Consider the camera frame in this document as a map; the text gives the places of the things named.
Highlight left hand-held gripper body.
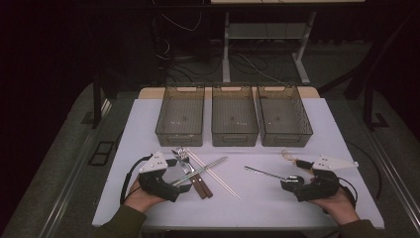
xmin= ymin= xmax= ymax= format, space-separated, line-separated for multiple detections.
xmin=138 ymin=151 xmax=182 ymax=203

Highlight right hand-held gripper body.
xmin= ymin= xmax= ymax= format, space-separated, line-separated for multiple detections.
xmin=293 ymin=154 xmax=360 ymax=202

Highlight knife with wooden handle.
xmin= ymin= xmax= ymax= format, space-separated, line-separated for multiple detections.
xmin=170 ymin=150 xmax=208 ymax=200

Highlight small golden spoon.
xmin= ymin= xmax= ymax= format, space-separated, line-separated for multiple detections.
xmin=280 ymin=149 xmax=311 ymax=173

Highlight fork with wooden handle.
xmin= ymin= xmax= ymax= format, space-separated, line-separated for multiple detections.
xmin=176 ymin=147 xmax=214 ymax=198

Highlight metal spoon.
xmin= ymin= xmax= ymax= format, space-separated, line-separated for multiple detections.
xmin=244 ymin=166 xmax=305 ymax=186

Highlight smoky transparent plastic bin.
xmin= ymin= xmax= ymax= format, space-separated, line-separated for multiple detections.
xmin=211 ymin=82 xmax=260 ymax=148
xmin=155 ymin=84 xmax=206 ymax=148
xmin=257 ymin=83 xmax=314 ymax=148

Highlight person's left hand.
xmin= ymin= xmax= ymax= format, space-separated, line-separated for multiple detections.
xmin=123 ymin=178 xmax=166 ymax=213

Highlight person's right hand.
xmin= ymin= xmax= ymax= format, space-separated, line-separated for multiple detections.
xmin=310 ymin=187 xmax=361 ymax=226

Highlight white table cover sheet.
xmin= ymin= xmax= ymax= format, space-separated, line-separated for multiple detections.
xmin=91 ymin=97 xmax=385 ymax=231

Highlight black metal stand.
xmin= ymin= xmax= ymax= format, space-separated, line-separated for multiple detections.
xmin=361 ymin=82 xmax=390 ymax=132
xmin=91 ymin=70 xmax=115 ymax=130

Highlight white metal desk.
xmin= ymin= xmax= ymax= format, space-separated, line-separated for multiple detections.
xmin=210 ymin=0 xmax=366 ymax=85

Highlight right hand-held gripper black cable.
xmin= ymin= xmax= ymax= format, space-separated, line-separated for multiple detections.
xmin=338 ymin=177 xmax=360 ymax=210

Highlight hand-held gripper black cable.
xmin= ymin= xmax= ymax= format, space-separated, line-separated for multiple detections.
xmin=338 ymin=177 xmax=360 ymax=210
xmin=120 ymin=154 xmax=155 ymax=206

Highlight left hand-held gripper black cable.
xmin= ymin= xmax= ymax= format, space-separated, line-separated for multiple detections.
xmin=120 ymin=154 xmax=155 ymax=206

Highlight thin black floor cable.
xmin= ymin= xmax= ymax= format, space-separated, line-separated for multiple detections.
xmin=345 ymin=141 xmax=383 ymax=201

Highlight black rectangular floor frame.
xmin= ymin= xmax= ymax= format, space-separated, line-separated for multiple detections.
xmin=87 ymin=141 xmax=116 ymax=167

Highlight aluminium floor rail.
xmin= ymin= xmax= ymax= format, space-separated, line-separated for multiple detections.
xmin=363 ymin=128 xmax=420 ymax=229
xmin=39 ymin=98 xmax=112 ymax=238

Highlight bundle of black floor cables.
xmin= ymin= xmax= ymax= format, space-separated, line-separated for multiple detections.
xmin=153 ymin=0 xmax=285 ymax=83

